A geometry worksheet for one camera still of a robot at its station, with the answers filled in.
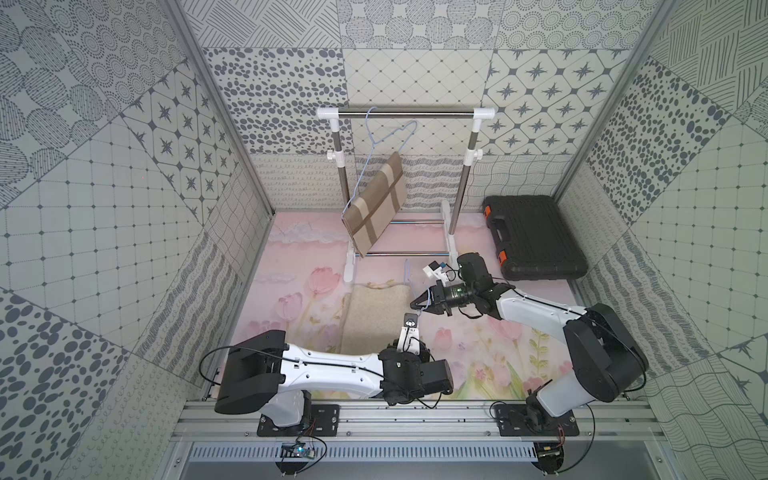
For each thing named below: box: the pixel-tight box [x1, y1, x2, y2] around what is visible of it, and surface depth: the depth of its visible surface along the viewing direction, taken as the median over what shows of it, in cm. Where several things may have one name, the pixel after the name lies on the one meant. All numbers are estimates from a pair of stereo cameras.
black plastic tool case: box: [482, 195, 588, 281], surface depth 104 cm
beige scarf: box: [341, 280, 415, 355], surface depth 90 cm
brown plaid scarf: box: [342, 151, 407, 258], surface depth 90 cm
